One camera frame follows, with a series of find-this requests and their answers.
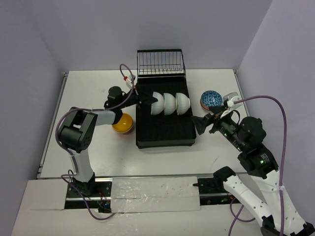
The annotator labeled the black dish rack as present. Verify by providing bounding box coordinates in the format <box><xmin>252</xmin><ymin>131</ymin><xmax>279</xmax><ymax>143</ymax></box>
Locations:
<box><xmin>136</xmin><ymin>49</ymin><xmax>196</xmax><ymax>149</ymax></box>

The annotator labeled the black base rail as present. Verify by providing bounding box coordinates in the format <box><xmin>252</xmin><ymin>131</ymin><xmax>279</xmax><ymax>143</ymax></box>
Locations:
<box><xmin>64</xmin><ymin>176</ymin><xmax>233</xmax><ymax>213</ymax></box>

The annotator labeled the brown bowl under blue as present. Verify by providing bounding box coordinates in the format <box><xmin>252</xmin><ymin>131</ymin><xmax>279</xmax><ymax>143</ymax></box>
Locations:
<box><xmin>200</xmin><ymin>100</ymin><xmax>213</xmax><ymax>112</ymax></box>

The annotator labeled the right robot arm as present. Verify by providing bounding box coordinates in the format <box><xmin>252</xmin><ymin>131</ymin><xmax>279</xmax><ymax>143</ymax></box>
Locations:
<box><xmin>191</xmin><ymin>113</ymin><xmax>315</xmax><ymax>236</ymax></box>

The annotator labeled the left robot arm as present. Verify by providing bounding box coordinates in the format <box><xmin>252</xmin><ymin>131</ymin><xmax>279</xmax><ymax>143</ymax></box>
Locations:
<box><xmin>55</xmin><ymin>86</ymin><xmax>158</xmax><ymax>196</ymax></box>

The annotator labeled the white taped cover sheet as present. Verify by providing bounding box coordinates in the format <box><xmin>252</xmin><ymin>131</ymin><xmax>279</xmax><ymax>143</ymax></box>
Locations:
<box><xmin>111</xmin><ymin>177</ymin><xmax>200</xmax><ymax>213</ymax></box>

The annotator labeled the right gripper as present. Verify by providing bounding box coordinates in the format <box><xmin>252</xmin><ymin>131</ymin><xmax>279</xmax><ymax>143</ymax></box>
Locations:
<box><xmin>189</xmin><ymin>104</ymin><xmax>246</xmax><ymax>150</ymax></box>

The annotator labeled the orange bowl under yellow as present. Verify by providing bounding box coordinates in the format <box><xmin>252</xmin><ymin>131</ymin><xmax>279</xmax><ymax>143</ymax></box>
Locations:
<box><xmin>112</xmin><ymin>123</ymin><xmax>133</xmax><ymax>134</ymax></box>

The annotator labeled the white bowl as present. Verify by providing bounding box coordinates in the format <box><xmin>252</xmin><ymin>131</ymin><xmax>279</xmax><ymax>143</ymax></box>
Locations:
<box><xmin>175</xmin><ymin>93</ymin><xmax>190</xmax><ymax>116</ymax></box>
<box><xmin>151</xmin><ymin>91</ymin><xmax>164</xmax><ymax>116</ymax></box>
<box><xmin>163</xmin><ymin>93</ymin><xmax>177</xmax><ymax>116</ymax></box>

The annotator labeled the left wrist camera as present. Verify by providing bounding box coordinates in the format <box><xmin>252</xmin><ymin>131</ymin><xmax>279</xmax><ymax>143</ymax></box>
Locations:
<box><xmin>124</xmin><ymin>75</ymin><xmax>135</xmax><ymax>89</ymax></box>

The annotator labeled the blue patterned bowl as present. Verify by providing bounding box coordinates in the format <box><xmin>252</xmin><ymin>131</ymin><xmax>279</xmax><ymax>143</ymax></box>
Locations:
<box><xmin>200</xmin><ymin>90</ymin><xmax>223</xmax><ymax>108</ymax></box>

